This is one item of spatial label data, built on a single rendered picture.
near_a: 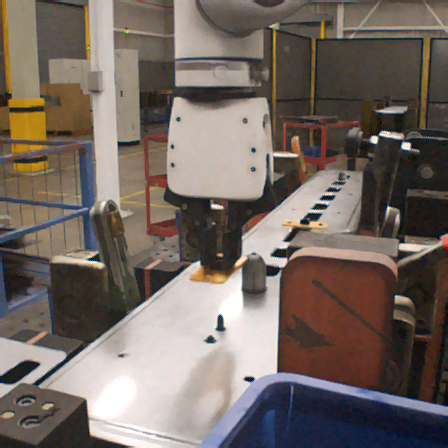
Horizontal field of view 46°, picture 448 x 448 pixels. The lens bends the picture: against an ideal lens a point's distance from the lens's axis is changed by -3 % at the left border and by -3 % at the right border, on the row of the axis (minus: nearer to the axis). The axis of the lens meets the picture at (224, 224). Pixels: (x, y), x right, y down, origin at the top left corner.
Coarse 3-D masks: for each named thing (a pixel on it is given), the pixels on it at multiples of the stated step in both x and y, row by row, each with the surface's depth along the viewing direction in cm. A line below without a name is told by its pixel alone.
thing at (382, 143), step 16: (352, 128) 48; (352, 144) 47; (368, 144) 48; (384, 144) 46; (400, 144) 45; (384, 160) 46; (400, 160) 47; (416, 160) 47; (384, 176) 46; (384, 192) 47; (384, 208) 47
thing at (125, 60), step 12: (120, 60) 1074; (132, 60) 1097; (120, 72) 1081; (132, 72) 1102; (120, 84) 1087; (132, 84) 1107; (120, 96) 1094; (132, 96) 1112; (120, 108) 1101; (132, 108) 1117; (120, 120) 1107; (132, 120) 1122; (120, 132) 1114; (132, 132) 1127; (120, 144) 1125; (132, 144) 1134
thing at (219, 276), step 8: (216, 256) 56; (216, 264) 55; (240, 264) 57; (200, 272) 54; (208, 272) 54; (216, 272) 54; (224, 272) 54; (232, 272) 54; (192, 280) 53; (200, 280) 52; (208, 280) 52; (216, 280) 52; (224, 280) 52
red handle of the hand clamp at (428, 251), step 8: (424, 248) 49; (432, 248) 48; (440, 248) 47; (416, 256) 48; (424, 256) 48; (432, 256) 48; (440, 256) 47; (400, 264) 49; (408, 264) 49; (416, 264) 48; (424, 264) 48; (400, 272) 49; (408, 272) 49
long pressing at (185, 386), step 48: (336, 192) 131; (192, 288) 69; (240, 288) 69; (144, 336) 56; (192, 336) 56; (240, 336) 56; (48, 384) 47; (96, 384) 47; (144, 384) 47; (192, 384) 47; (240, 384) 47; (96, 432) 41; (144, 432) 40; (192, 432) 40
